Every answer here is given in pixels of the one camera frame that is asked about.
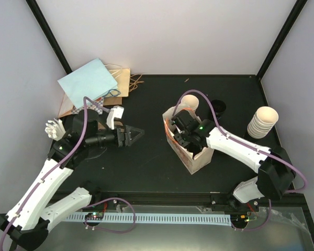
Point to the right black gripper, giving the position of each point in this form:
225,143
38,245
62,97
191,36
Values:
176,135

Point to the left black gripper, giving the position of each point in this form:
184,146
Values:
124,140

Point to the cream bear paper bag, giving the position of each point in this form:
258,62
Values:
193,162

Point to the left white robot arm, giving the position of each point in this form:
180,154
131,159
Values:
30,221

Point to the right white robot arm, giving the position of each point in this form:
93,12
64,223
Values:
274,175

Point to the checkered paper bag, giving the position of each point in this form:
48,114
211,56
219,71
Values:
91,106

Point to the brown kraft paper bag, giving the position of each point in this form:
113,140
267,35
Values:
121,75

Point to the light blue paper bag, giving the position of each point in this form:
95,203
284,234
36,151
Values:
92,80

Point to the stack of white cups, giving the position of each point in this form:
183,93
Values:
262,122

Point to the white plastic cutlery bunch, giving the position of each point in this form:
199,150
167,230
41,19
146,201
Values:
55,129

